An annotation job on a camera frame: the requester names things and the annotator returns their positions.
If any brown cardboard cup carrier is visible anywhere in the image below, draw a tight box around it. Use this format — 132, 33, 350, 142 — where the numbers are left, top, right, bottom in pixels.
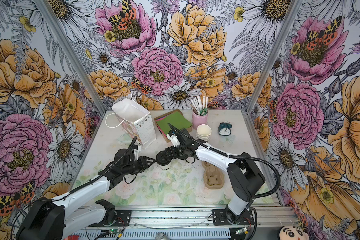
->
202, 161, 225, 190

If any pink cup holder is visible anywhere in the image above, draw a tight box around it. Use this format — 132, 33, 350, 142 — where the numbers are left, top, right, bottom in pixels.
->
192, 111, 208, 130

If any white floral gift bag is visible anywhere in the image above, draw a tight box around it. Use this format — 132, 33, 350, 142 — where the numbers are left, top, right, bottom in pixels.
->
105, 99, 157, 149

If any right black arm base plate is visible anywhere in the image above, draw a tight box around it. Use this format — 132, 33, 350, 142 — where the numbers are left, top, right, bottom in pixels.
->
212, 208, 255, 226

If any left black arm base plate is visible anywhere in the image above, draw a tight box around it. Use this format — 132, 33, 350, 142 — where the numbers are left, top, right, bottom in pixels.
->
101, 210, 132, 227

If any single paper cup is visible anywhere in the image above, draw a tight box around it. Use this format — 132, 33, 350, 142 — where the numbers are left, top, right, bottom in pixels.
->
159, 163, 171, 171

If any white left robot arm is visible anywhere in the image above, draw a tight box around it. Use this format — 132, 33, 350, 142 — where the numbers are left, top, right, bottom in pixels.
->
16, 149, 156, 240

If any teal alarm clock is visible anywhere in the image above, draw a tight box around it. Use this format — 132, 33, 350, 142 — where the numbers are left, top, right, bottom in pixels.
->
218, 122, 232, 136

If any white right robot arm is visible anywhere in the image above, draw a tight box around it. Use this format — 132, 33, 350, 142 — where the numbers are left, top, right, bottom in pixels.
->
156, 129, 266, 225

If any cartoon plush toy head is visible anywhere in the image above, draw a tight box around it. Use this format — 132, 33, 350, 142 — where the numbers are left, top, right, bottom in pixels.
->
278, 226, 310, 240

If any aluminium front rail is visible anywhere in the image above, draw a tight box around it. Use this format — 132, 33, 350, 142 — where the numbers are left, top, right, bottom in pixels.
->
66, 205, 300, 240

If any stack of paper cups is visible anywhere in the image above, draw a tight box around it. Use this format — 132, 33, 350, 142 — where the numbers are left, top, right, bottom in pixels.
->
197, 124, 212, 142

